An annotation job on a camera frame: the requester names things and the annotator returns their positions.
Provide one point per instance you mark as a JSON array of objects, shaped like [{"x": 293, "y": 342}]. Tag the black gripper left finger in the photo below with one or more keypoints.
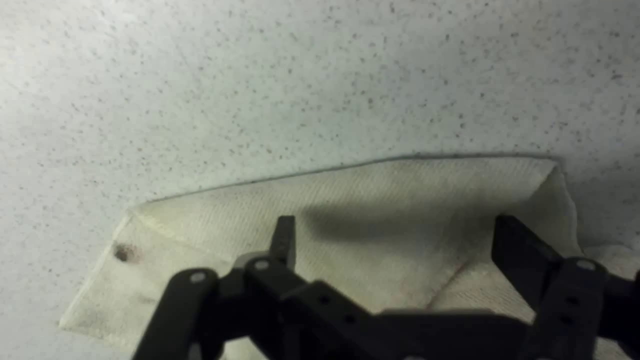
[{"x": 263, "y": 301}]

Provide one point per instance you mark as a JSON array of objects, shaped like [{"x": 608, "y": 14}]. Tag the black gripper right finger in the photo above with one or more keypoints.
[{"x": 576, "y": 301}]

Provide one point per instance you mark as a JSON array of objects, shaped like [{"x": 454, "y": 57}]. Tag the cream white table cloth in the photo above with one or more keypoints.
[{"x": 397, "y": 235}]

